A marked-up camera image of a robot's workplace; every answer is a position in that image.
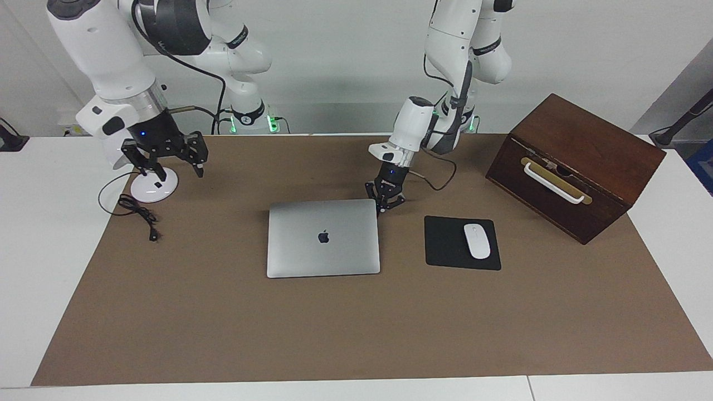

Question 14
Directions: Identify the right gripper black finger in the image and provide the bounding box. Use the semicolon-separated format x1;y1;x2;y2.
180;131;210;179
121;139;168;181

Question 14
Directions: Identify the grey aluminium laptop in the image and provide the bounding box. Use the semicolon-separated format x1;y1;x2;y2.
266;199;382;279

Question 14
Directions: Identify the white desk lamp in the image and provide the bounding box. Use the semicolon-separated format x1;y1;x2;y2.
111;146;179;204

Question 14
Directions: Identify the black mouse pad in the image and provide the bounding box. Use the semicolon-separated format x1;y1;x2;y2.
424;216;502;271

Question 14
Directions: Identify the white computer mouse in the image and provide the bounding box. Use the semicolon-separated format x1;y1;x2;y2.
463;223;491;260

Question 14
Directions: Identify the black stand base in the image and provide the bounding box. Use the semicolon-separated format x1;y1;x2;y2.
0;117;30;153

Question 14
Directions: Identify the brown table mat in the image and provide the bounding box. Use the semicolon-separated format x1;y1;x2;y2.
31;133;713;387

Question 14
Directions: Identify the dark brown wooden box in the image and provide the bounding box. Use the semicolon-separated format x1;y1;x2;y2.
485;93;667;246

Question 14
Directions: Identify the black tripod stand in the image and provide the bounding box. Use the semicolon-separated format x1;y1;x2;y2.
649;88;713;149

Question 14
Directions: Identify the blue crate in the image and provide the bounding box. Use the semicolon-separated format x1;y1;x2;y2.
685;138;713;197

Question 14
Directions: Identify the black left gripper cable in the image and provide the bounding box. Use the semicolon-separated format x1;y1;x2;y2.
408;146;457;192

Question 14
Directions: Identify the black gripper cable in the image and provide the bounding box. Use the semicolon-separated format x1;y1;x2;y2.
408;146;457;192
131;0;229;137

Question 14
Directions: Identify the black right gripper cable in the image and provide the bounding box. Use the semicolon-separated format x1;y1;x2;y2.
131;0;229;137

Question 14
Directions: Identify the black lamp power cable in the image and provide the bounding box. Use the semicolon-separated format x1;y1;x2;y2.
98;170;162;242

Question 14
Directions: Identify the gold handle backplate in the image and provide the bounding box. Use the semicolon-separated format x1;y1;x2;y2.
520;157;593;206

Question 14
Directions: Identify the white box handle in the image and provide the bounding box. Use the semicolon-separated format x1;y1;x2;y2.
522;162;587;205

